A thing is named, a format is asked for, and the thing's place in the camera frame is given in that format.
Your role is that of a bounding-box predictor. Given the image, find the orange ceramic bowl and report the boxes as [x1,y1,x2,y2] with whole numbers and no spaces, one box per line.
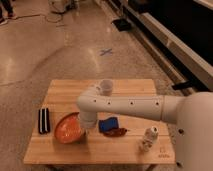
[54,112,85,144]

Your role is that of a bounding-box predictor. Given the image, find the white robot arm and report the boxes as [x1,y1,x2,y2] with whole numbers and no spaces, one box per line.
[77,86,213,171]

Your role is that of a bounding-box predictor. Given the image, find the blue sponge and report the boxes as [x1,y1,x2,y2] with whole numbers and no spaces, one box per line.
[98,117,119,133]

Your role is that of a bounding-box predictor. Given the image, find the dark red chili pepper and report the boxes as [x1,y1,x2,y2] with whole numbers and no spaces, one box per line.
[104,128,127,137]

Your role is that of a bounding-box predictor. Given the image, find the wooden table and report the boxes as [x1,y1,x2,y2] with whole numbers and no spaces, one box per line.
[24,80,175,165]

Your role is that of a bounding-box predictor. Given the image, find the black floor mat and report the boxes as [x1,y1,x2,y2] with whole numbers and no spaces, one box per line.
[112,19,131,31]

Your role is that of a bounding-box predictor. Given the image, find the black striped eraser block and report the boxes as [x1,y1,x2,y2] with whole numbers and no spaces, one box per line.
[38,108,50,134]

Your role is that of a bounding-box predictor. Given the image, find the white base machine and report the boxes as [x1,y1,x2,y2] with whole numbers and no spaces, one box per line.
[49,0,80,15]

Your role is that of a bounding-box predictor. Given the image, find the black cable on floor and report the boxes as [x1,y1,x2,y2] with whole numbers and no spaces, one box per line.
[6,12,66,25]

